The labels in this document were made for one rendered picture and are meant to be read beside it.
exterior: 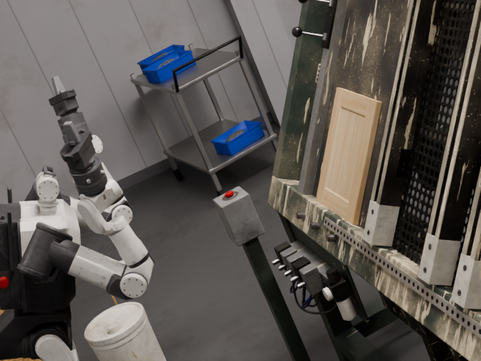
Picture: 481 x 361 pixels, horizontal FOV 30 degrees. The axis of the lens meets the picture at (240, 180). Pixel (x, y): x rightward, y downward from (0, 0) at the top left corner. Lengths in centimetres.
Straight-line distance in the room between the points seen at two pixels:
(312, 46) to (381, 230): 99
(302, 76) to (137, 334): 147
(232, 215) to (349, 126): 64
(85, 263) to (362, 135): 99
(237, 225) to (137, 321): 94
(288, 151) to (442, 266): 121
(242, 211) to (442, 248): 118
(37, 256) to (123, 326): 164
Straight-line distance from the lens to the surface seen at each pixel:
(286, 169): 350
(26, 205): 289
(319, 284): 308
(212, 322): 464
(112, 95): 691
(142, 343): 420
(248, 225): 344
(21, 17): 680
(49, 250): 260
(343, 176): 304
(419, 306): 251
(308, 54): 345
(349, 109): 305
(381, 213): 270
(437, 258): 242
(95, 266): 259
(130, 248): 254
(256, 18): 671
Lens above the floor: 216
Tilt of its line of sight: 20 degrees down
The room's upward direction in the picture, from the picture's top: 23 degrees counter-clockwise
